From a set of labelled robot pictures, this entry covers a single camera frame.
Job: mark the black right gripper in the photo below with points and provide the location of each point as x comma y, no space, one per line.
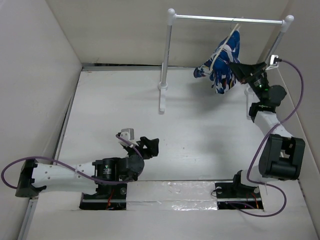
242,71

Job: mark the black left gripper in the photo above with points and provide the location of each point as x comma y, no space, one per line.
150,149

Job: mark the blue white red patterned trousers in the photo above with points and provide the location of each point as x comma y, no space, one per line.
217,66

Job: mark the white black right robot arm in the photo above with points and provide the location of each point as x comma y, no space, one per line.
280,154

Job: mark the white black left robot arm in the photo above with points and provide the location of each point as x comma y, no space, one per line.
90,178

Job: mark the white metal clothes rack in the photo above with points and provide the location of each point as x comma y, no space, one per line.
172,16

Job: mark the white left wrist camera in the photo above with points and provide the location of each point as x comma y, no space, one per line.
126,136

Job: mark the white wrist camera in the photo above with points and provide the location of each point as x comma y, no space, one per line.
126,136
273,62

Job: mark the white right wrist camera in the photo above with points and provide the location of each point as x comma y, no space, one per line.
273,62

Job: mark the black base rail with tape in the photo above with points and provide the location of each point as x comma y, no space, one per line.
173,196

